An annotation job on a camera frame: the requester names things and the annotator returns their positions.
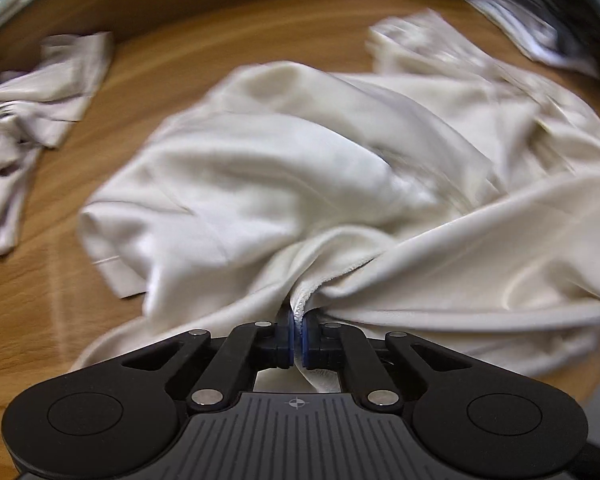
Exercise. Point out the cream shirt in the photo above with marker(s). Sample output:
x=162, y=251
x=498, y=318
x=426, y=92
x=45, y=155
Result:
x=280, y=175

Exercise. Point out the white folded clothes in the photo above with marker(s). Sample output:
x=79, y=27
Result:
x=540, y=45

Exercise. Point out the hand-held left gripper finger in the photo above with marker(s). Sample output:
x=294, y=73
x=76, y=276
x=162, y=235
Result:
x=305, y=342
x=293, y=342

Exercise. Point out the beige crumpled garment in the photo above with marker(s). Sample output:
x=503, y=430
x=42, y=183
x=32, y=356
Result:
x=55, y=90

